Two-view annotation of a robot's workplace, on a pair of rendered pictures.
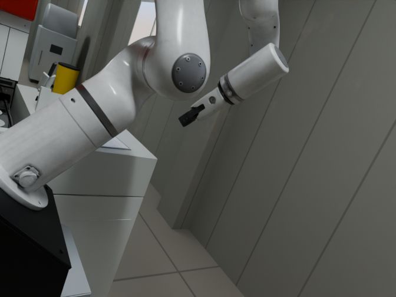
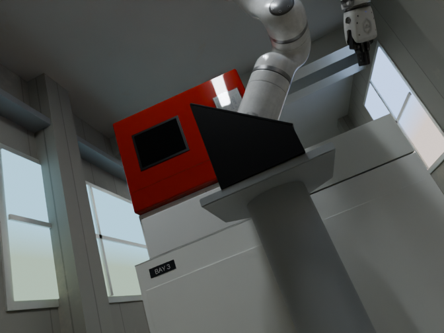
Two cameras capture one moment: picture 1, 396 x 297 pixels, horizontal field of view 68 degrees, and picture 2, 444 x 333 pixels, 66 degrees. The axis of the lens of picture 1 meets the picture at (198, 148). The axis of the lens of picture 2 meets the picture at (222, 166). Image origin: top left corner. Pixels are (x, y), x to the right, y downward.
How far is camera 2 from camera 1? 0.78 m
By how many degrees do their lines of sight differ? 59
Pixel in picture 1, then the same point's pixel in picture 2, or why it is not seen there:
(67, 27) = not seen: hidden behind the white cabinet
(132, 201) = (406, 161)
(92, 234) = (396, 211)
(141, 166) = (379, 127)
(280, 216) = not seen: outside the picture
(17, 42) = not seen: hidden behind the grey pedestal
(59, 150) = (256, 96)
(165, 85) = (276, 22)
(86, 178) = (339, 162)
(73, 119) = (252, 80)
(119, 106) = (268, 56)
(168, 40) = (261, 10)
